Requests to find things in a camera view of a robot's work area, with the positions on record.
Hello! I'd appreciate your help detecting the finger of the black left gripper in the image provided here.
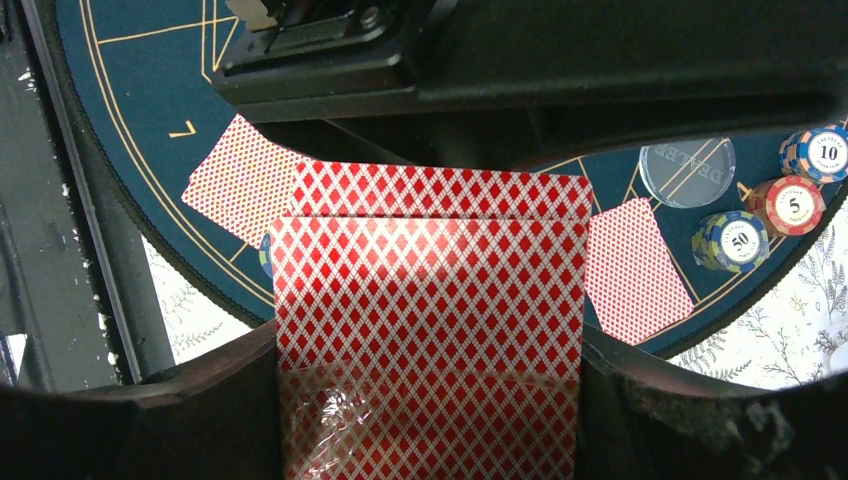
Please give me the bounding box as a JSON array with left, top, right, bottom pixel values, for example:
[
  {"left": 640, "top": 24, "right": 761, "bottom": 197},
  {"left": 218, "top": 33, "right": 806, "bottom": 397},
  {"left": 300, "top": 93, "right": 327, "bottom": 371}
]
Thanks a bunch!
[{"left": 264, "top": 0, "right": 848, "bottom": 170}]

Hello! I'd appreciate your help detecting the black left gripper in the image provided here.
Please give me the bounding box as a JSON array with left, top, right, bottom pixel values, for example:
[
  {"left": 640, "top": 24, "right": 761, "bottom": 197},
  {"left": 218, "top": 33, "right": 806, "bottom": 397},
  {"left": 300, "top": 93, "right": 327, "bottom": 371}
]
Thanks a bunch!
[{"left": 212, "top": 1, "right": 438, "bottom": 123}]

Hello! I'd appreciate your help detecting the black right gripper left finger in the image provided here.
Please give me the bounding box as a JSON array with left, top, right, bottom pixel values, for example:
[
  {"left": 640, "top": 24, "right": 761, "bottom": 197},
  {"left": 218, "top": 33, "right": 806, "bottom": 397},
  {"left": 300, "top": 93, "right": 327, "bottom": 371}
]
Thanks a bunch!
[{"left": 1, "top": 323, "right": 283, "bottom": 479}]

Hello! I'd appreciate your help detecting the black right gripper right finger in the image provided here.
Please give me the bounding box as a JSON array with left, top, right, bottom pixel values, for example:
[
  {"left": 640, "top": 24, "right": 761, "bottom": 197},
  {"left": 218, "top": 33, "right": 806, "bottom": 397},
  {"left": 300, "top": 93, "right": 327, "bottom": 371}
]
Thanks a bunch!
[{"left": 575, "top": 326, "right": 847, "bottom": 479}]

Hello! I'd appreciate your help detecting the red card seat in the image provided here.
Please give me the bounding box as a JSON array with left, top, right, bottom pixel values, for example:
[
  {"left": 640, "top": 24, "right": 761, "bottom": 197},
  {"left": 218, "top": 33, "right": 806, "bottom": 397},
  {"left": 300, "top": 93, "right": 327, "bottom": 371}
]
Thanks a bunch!
[
  {"left": 181, "top": 115, "right": 312, "bottom": 248},
  {"left": 585, "top": 198, "right": 694, "bottom": 346}
]

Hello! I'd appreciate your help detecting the red card bottom seat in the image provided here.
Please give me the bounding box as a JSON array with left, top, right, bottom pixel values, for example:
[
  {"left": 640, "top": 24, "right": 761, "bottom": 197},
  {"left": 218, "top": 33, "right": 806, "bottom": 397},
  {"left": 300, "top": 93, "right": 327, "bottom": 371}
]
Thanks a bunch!
[{"left": 181, "top": 115, "right": 312, "bottom": 248}]

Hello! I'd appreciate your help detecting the green blue 50 chip stack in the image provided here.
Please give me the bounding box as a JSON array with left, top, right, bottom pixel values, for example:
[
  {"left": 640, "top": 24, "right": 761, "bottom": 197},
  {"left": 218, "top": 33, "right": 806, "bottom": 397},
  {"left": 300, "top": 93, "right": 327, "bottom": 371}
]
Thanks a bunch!
[{"left": 258, "top": 233, "right": 273, "bottom": 278}]

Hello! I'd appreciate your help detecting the clear dealer button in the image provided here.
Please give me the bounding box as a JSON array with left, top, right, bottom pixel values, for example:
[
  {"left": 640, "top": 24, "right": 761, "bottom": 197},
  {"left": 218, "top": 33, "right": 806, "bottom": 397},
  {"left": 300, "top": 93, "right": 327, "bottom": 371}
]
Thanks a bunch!
[{"left": 638, "top": 137, "right": 736, "bottom": 209}]

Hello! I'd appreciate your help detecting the red playing card deck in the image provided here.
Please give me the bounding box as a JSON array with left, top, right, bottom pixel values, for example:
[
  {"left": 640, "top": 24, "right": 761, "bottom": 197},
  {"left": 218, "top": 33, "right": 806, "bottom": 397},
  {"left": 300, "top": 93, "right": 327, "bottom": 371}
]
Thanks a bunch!
[{"left": 271, "top": 161, "right": 592, "bottom": 479}]

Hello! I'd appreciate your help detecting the red chip stack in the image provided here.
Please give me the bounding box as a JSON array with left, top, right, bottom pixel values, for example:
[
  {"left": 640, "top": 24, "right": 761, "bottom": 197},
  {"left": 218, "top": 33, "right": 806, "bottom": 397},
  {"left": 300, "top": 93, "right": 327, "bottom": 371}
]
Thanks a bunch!
[{"left": 746, "top": 175, "right": 826, "bottom": 236}]

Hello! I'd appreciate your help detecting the grey chip stack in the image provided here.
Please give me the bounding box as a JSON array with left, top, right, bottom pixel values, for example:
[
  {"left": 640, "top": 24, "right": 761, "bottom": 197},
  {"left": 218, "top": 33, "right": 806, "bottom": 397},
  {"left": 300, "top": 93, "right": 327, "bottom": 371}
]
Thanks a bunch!
[{"left": 778, "top": 124, "right": 847, "bottom": 185}]

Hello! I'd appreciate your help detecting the floral tablecloth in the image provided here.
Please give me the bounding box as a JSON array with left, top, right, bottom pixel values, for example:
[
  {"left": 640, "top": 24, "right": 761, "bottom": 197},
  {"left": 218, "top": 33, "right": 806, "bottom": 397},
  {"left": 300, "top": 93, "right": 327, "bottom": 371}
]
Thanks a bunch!
[{"left": 142, "top": 204, "right": 847, "bottom": 390}]

